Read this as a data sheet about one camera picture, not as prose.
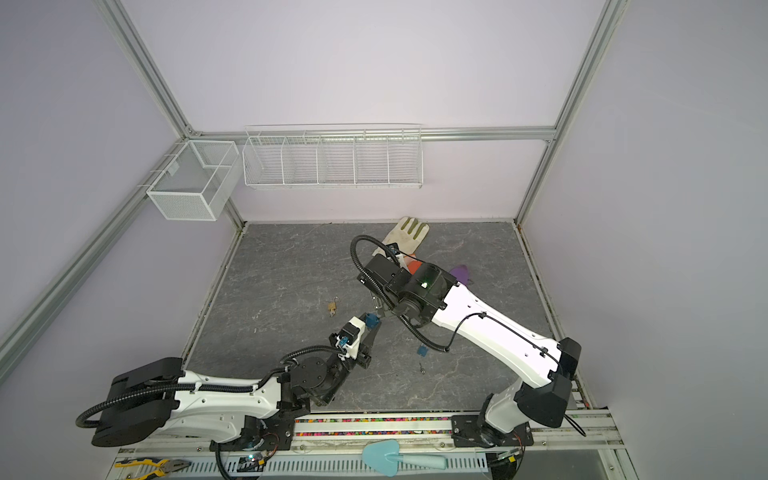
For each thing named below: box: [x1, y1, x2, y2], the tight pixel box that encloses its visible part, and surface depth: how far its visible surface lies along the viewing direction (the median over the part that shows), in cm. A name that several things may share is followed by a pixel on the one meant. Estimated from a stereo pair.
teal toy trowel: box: [362, 440, 448, 477], surface depth 72 cm
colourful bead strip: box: [295, 417, 453, 437], surface depth 77 cm
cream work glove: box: [372, 216, 430, 256], surface depth 119 cm
